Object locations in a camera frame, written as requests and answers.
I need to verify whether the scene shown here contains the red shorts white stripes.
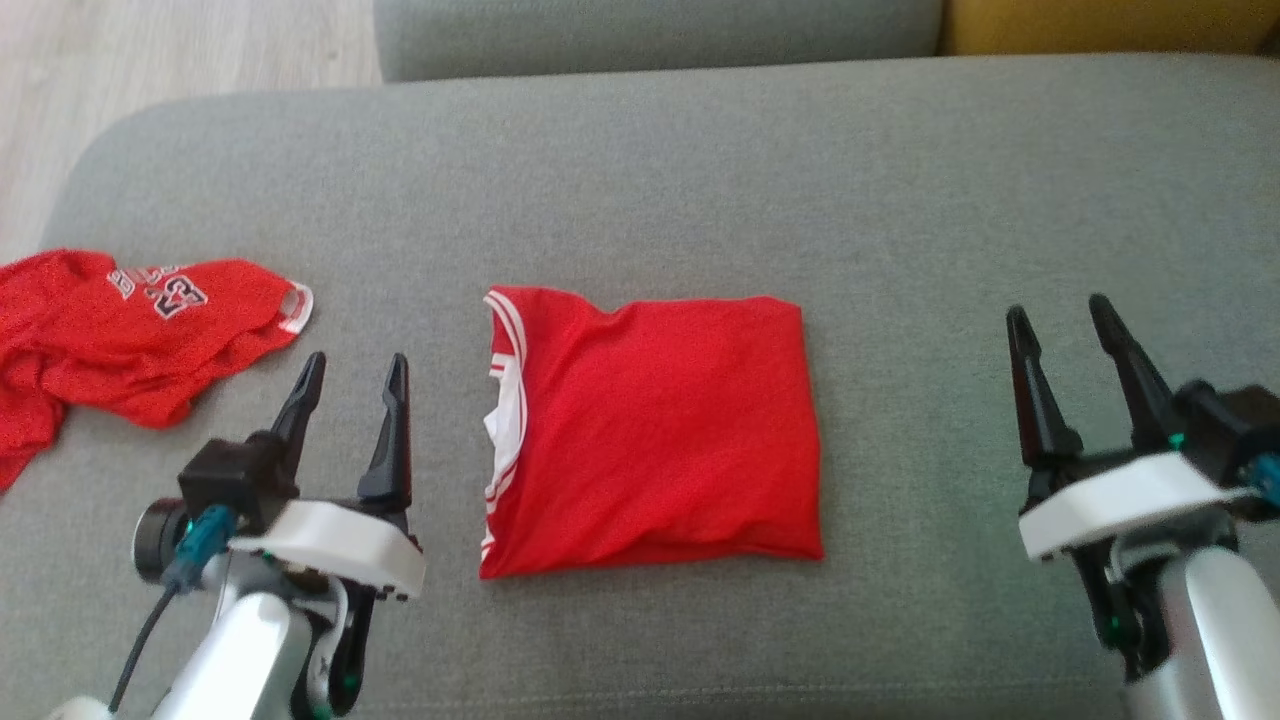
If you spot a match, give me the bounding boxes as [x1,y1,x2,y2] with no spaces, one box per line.
[478,285,826,581]

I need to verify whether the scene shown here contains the red printed basketball jersey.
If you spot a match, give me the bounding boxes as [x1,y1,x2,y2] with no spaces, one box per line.
[0,248,314,496]

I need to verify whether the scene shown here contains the grey fabric sofa cushion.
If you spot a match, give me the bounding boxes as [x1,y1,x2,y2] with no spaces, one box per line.
[373,0,946,83]

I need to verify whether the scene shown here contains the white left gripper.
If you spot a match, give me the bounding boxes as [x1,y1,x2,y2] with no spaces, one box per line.
[228,350,426,716]

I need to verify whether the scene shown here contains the yellow sofa cushion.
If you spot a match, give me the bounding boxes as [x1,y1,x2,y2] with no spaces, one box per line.
[938,0,1280,56]

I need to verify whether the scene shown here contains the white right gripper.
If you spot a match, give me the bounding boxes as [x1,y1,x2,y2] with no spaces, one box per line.
[1005,293,1259,681]

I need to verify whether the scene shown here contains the left camera cable teal plug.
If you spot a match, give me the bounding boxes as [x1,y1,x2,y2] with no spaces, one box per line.
[108,505,236,713]

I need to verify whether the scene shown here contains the large grey sofa seat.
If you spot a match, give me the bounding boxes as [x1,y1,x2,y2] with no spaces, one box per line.
[0,52,1280,720]

